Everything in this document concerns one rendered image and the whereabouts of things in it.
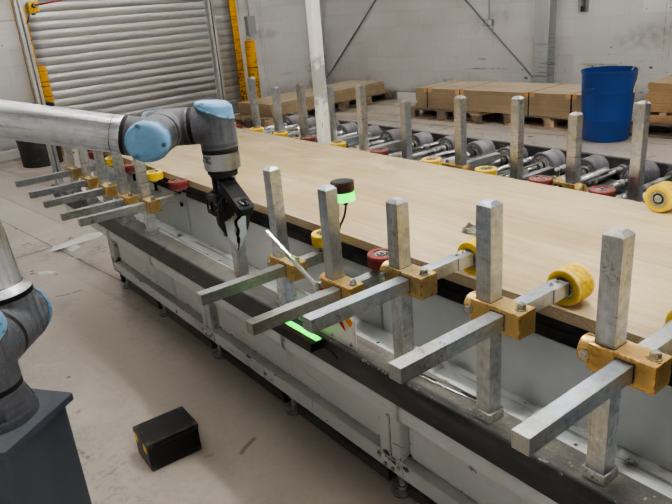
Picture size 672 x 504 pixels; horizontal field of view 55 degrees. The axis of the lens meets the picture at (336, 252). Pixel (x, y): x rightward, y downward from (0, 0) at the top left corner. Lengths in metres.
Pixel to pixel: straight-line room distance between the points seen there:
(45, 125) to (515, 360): 1.18
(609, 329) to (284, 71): 10.66
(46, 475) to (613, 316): 1.44
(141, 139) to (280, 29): 10.11
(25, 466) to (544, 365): 1.28
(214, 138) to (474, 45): 8.44
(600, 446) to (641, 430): 0.24
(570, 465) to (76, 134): 1.21
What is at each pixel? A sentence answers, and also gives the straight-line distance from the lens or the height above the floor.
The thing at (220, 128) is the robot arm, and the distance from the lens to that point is 1.58.
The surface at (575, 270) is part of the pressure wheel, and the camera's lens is 1.40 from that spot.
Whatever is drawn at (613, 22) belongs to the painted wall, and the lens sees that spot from 8.89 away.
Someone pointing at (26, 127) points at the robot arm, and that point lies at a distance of 1.57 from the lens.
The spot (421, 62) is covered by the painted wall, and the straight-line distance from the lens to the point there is 10.47.
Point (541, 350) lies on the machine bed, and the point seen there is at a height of 0.77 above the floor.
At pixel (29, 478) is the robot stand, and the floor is 0.48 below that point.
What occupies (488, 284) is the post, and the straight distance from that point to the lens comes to 1.24.
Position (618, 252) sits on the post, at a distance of 1.07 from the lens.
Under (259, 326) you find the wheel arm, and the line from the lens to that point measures 1.50.
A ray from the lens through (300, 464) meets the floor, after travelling 2.43.
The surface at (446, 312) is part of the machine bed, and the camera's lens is 1.69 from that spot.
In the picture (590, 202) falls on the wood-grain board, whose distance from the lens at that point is 2.10.
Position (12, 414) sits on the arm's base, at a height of 0.64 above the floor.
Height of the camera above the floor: 1.52
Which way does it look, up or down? 21 degrees down
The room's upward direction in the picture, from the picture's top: 5 degrees counter-clockwise
